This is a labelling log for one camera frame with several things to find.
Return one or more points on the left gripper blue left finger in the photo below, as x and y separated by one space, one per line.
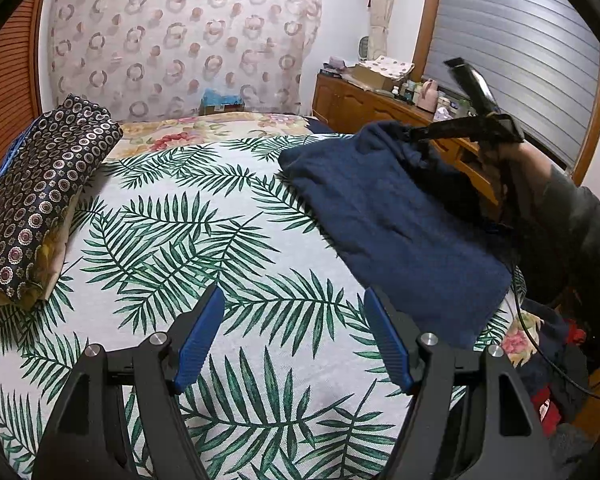
193 338

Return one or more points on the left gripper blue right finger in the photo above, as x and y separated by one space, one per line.
396 336

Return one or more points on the navy printed t-shirt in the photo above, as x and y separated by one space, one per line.
406 222

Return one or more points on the grey sleeved right forearm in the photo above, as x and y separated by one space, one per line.
565 247

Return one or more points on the person's right hand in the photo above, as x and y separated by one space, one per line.
531 171

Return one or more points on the pink kettle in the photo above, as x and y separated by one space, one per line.
428 96

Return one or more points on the palm leaf bed sheet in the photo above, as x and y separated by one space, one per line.
287 380

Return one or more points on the grey window blind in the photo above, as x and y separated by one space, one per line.
538 57

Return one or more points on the cardboard box on cabinet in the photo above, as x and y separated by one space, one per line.
381 73

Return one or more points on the wooden sideboard cabinet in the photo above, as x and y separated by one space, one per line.
346 109

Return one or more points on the small white fan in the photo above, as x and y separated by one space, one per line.
363 48

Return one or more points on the red bag on floor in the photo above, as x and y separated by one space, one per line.
548 412

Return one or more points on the floral quilt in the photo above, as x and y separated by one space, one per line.
150 137

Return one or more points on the circle patterned folded cloth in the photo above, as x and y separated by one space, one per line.
41 180

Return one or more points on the blue box by curtain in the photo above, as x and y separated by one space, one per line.
213 102

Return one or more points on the circle patterned curtain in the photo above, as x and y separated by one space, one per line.
151 59

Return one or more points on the wooden louvered closet door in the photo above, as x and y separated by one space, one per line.
20 97

